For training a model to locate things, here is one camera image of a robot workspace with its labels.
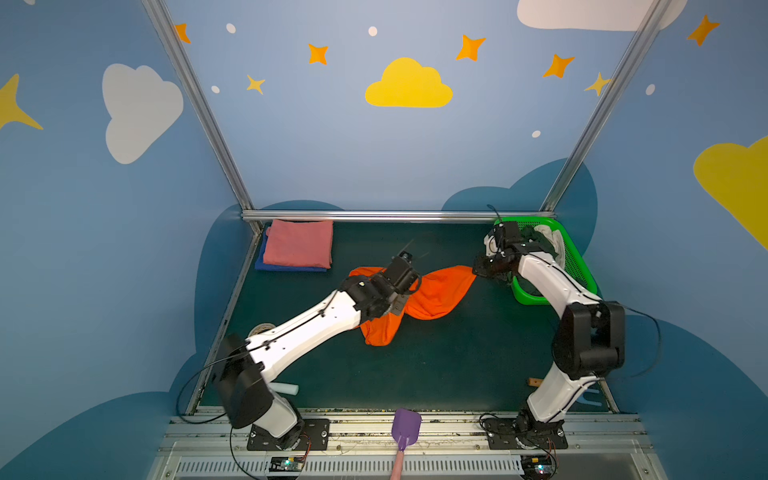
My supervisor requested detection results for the orange t-shirt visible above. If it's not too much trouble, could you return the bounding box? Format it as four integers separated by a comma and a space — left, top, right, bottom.
359, 266, 477, 347

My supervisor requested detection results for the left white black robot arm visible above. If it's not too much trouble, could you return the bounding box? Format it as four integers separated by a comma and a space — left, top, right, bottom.
211, 257, 421, 449

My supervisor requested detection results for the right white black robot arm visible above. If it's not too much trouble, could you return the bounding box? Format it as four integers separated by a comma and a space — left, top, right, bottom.
474, 235, 625, 441

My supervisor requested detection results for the white t-shirt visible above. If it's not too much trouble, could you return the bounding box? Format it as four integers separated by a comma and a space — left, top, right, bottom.
534, 224, 567, 268

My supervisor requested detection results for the green plastic basket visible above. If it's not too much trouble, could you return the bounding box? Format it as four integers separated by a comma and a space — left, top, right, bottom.
502, 216, 598, 306

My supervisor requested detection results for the folded pink t-shirt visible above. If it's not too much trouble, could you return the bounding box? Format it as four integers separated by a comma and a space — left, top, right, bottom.
263, 220, 333, 269

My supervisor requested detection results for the folded blue t-shirt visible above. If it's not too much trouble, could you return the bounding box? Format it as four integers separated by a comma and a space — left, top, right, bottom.
254, 233, 327, 273

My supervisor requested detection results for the roll of tape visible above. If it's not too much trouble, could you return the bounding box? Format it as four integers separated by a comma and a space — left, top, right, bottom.
248, 323, 275, 337

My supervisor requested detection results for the light teal toy trowel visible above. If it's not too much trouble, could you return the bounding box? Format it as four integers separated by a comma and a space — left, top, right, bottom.
270, 382, 299, 396

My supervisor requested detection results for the purple toy shovel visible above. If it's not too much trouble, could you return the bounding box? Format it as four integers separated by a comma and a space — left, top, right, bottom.
390, 409, 422, 480

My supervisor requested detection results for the left circuit board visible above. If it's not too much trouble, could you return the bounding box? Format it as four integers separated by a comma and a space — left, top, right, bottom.
269, 457, 305, 474

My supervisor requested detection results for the circuit board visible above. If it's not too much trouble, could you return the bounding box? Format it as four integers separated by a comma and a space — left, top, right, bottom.
269, 457, 305, 474
521, 456, 557, 480

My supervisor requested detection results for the right circuit board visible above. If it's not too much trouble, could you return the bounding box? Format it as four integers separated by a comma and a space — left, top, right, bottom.
521, 456, 557, 480

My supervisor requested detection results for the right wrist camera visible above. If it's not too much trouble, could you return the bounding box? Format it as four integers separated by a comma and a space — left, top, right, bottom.
492, 221, 523, 250

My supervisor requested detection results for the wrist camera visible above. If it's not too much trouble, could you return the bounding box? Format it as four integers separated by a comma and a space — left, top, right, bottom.
492, 221, 523, 250
392, 250, 413, 270

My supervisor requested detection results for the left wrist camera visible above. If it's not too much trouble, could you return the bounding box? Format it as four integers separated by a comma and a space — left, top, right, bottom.
392, 250, 413, 270

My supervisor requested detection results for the back aluminium frame rail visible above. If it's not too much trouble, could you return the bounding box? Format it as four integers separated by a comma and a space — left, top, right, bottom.
241, 210, 555, 223

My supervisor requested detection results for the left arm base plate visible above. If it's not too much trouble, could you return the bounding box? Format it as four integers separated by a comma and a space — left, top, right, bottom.
247, 418, 330, 451

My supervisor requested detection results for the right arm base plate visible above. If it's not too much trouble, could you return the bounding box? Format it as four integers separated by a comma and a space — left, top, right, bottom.
479, 414, 568, 451

